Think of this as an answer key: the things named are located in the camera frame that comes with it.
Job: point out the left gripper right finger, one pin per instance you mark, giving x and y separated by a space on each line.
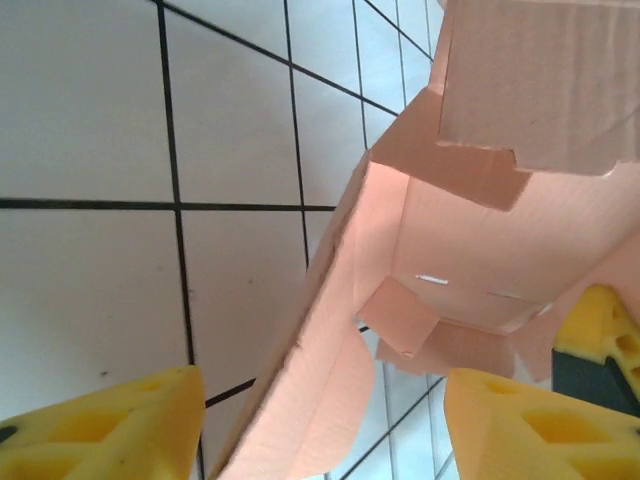
550 430

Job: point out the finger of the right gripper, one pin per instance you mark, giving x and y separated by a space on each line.
595 340

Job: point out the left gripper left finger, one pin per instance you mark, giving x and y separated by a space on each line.
100 430

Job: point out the pink paper box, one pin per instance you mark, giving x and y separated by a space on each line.
475 240

